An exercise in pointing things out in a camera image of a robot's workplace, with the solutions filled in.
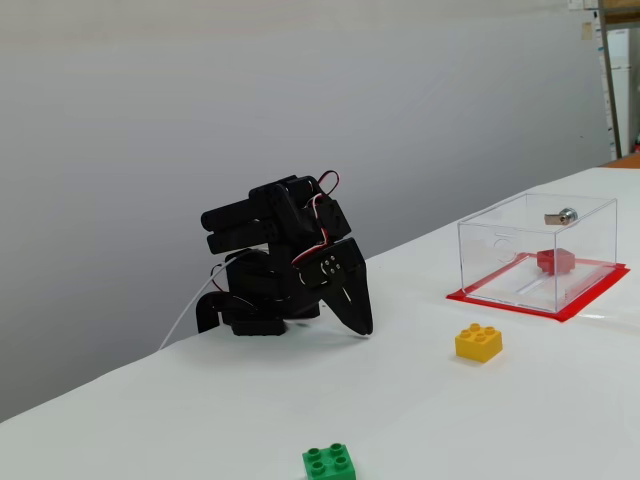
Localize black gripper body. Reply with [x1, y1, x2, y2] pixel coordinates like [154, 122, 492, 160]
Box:
[318, 198, 351, 244]

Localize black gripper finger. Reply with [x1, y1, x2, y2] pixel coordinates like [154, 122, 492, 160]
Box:
[298, 249, 369, 335]
[329, 237, 374, 335]

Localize red lego brick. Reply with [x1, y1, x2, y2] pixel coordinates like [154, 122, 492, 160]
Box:
[536, 247, 577, 276]

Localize yellow lego brick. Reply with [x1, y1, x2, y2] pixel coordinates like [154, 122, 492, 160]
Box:
[453, 323, 504, 362]

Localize transparent plastic box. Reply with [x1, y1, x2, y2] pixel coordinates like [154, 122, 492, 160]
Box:
[457, 192, 619, 315]

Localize green lego brick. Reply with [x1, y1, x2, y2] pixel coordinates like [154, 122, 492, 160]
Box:
[300, 442, 359, 480]

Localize silver metal box lock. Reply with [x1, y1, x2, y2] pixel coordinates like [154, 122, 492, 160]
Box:
[543, 206, 579, 226]

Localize black table clamp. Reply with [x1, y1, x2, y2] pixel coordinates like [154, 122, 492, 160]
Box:
[194, 292, 226, 334]

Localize wooden table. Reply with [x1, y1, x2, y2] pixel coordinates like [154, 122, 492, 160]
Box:
[599, 152, 640, 169]

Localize white cabinet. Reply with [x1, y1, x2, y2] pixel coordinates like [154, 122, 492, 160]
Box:
[606, 27, 631, 159]

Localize red white black servo wires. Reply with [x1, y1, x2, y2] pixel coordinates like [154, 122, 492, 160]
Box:
[209, 170, 342, 301]

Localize white cable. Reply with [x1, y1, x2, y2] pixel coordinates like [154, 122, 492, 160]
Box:
[158, 252, 251, 351]

